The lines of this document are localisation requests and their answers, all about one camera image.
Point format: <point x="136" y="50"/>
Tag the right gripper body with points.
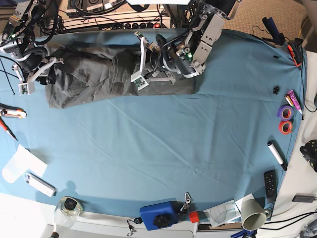
<point x="31" y="58"/>

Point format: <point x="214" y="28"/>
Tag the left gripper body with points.
<point x="167" y="59"/>

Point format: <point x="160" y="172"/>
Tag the dark grey T-shirt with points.
<point x="91" y="74"/>

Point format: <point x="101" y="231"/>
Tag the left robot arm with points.
<point x="187" y="53"/>

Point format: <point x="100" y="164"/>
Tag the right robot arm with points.
<point x="18" y="37"/>

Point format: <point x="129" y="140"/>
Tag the black zip tie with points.
<point x="6" y="75"/>

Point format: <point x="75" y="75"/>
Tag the power strip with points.
<point x="139" y="25"/>

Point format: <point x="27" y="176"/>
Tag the orange white utility knife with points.
<point x="12" y="112"/>

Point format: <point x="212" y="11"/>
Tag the white paper sheet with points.
<point x="37" y="163"/>

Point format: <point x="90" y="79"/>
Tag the translucent plastic cup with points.
<point x="10" y="172"/>

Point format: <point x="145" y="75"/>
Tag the white rectangular device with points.
<point x="40" y="185"/>

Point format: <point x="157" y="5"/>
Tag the blue table cloth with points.
<point x="118" y="155"/>

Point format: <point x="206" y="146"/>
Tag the blue black clamp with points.
<point x="277" y="37"/>

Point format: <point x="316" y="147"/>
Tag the small black clip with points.
<point x="276" y="90"/>

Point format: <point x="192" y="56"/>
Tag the small battery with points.
<point x="289" y="100"/>

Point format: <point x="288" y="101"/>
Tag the orange black clamp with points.
<point x="295" y="51"/>

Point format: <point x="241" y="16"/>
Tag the purple glue tube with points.
<point x="293" y="97"/>

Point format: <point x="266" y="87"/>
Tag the purple tape roll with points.
<point x="285" y="112"/>

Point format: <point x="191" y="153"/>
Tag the glass bottle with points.
<point x="66" y="214"/>

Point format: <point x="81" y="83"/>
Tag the red tape roll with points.
<point x="286" y="127"/>

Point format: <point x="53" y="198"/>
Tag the silver carabiner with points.
<point x="187" y="198"/>

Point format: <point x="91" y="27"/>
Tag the blue box with black knob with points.
<point x="159" y="216"/>

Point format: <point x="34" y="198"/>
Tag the black remote control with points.
<point x="270" y="185"/>

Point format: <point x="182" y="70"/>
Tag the red cube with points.
<point x="194" y="217"/>

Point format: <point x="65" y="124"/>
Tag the paper sheets with drawing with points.
<point x="226" y="212"/>

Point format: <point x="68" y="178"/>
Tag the black dotted object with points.
<point x="309" y="152"/>

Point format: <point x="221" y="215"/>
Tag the grey-green mug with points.
<point x="253" y="216"/>

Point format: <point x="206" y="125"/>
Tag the red handled tool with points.
<point x="7" y="129"/>

